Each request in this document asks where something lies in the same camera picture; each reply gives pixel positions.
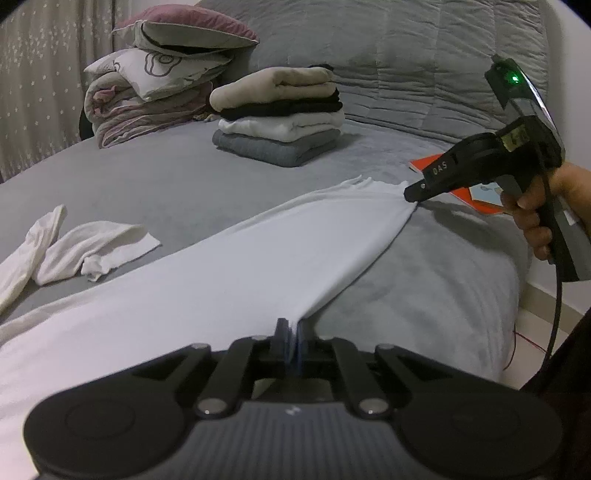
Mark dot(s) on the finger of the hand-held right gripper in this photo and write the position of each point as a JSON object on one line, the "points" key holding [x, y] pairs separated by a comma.
{"points": [[443, 173]]}

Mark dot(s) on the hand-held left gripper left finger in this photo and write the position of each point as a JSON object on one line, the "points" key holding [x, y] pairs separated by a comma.
{"points": [[282, 342]]}

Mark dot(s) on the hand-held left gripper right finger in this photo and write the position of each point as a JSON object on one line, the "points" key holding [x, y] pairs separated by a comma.
{"points": [[303, 344]]}

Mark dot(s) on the white garment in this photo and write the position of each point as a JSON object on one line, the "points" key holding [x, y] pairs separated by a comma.
{"points": [[231, 267], [277, 127]]}

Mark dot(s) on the person's right hand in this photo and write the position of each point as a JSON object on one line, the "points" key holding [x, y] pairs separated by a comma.
{"points": [[575, 194]]}

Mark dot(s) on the orange book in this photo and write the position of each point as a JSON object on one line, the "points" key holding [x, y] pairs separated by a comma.
{"points": [[427, 164]]}

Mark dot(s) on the grey quilted headboard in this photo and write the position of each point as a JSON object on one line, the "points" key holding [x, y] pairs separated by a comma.
{"points": [[392, 69]]}

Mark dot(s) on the folded black garment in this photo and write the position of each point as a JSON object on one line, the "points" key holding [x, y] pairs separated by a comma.
{"points": [[286, 110]]}

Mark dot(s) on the folded grey garment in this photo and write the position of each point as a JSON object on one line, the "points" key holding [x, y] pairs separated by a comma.
{"points": [[272, 150]]}

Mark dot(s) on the folded white garment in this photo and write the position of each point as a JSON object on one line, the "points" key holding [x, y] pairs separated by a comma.
{"points": [[277, 127]]}

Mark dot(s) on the folded beige garment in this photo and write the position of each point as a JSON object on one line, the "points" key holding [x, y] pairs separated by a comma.
{"points": [[268, 87]]}

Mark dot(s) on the grey bed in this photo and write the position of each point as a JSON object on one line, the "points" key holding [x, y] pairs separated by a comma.
{"points": [[161, 184]]}

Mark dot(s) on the person's dark clothing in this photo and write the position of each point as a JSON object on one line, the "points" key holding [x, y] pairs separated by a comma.
{"points": [[568, 415]]}

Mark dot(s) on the folded grey and pink quilt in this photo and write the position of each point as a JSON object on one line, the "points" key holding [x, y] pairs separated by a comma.
{"points": [[124, 115]]}

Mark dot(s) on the dark object behind quilt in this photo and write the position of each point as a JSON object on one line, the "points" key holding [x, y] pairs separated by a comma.
{"points": [[86, 125]]}

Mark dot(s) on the pink and grey pillow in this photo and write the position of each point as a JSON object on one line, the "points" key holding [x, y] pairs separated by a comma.
{"points": [[184, 23]]}

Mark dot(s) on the white pillow with grey print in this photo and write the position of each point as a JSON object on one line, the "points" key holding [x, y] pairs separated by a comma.
{"points": [[152, 69]]}

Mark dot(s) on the grey star-print curtain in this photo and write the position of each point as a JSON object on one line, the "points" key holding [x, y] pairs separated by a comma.
{"points": [[37, 69]]}

